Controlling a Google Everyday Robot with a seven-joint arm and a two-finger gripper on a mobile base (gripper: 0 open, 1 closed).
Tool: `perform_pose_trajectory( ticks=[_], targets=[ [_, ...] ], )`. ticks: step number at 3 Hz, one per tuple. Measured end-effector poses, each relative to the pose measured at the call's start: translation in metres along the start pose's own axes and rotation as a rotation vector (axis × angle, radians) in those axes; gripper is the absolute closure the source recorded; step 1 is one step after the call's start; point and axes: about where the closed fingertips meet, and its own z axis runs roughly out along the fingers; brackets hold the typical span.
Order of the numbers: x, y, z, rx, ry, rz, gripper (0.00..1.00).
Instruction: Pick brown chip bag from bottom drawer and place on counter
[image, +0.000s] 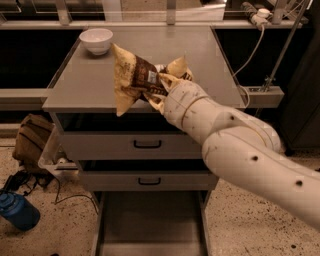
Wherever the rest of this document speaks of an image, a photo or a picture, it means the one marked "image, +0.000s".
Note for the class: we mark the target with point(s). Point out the metal tripod pole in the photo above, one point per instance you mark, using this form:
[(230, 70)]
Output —
[(267, 95)]

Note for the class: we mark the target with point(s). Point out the blue water jug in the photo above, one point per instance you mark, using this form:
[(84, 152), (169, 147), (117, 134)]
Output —
[(18, 211)]

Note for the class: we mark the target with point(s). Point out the grey drawer cabinet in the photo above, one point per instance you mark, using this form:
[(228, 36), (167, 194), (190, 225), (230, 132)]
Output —
[(85, 85)]

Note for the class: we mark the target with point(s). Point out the clear plastic bin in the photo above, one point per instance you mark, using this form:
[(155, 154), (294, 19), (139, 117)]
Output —
[(55, 161)]

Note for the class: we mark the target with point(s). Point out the top grey drawer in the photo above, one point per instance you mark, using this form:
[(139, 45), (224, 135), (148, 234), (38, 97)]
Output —
[(105, 136)]

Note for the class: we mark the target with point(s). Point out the brown chip bag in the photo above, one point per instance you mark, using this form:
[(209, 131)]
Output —
[(134, 76)]

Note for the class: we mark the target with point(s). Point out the middle grey drawer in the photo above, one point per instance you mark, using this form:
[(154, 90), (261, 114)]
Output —
[(146, 175)]

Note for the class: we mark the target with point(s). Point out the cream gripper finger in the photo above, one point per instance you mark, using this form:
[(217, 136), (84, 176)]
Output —
[(156, 101), (168, 81)]

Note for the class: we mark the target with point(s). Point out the bottom grey open drawer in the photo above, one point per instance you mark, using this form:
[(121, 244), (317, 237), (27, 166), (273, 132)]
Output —
[(151, 223)]

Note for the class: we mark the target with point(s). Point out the white ceramic bowl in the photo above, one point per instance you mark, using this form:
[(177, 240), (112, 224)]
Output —
[(96, 40)]

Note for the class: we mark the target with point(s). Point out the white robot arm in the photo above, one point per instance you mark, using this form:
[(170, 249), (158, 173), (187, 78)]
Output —
[(242, 149)]

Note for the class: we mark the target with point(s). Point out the brown backpack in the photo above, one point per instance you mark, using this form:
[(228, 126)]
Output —
[(31, 139)]

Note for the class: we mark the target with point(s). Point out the white power adapter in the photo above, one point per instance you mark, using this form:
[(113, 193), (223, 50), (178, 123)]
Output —
[(258, 17)]

